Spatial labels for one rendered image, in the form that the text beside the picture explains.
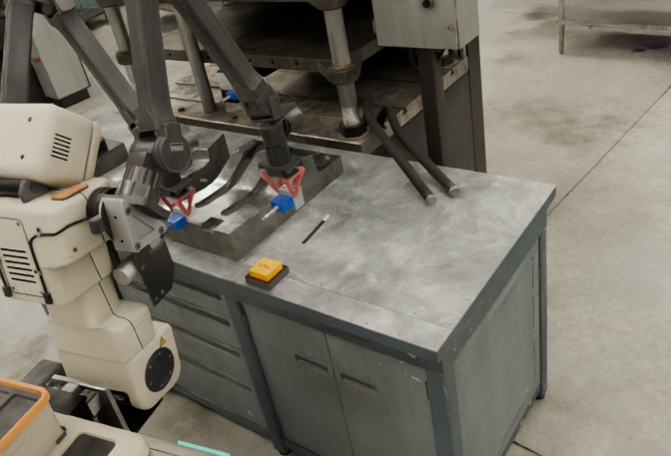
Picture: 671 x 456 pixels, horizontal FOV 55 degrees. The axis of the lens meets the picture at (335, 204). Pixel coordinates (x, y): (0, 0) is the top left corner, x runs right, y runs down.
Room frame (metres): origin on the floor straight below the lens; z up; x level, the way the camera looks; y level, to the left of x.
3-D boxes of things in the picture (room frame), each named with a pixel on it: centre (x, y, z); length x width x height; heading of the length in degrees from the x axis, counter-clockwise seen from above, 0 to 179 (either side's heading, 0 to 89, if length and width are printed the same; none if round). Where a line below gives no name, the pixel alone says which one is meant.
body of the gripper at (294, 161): (1.47, 0.12, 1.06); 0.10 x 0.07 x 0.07; 49
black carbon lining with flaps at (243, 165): (1.70, 0.23, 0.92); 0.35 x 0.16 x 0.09; 139
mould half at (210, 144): (1.87, 0.54, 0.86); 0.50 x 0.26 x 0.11; 156
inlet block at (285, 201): (1.44, 0.14, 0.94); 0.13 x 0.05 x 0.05; 139
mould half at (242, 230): (1.70, 0.22, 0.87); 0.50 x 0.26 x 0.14; 139
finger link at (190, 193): (1.56, 0.41, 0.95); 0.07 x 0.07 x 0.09; 48
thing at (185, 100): (2.76, 0.09, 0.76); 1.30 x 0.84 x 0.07; 49
